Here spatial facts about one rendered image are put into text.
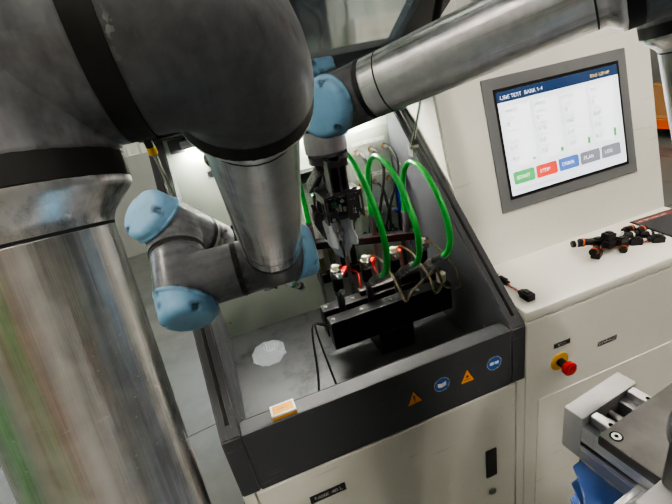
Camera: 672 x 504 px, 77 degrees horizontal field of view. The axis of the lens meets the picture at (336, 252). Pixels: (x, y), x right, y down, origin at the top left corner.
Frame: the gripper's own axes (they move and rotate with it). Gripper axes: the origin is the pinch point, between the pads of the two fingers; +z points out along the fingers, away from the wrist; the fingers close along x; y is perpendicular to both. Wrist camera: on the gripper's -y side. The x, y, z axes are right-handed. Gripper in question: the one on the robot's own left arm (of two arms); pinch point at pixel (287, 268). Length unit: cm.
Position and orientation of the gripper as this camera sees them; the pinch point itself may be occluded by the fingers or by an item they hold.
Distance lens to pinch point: 87.6
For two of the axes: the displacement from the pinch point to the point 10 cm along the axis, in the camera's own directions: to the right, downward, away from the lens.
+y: 0.6, 9.3, -3.8
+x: 8.8, -2.2, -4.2
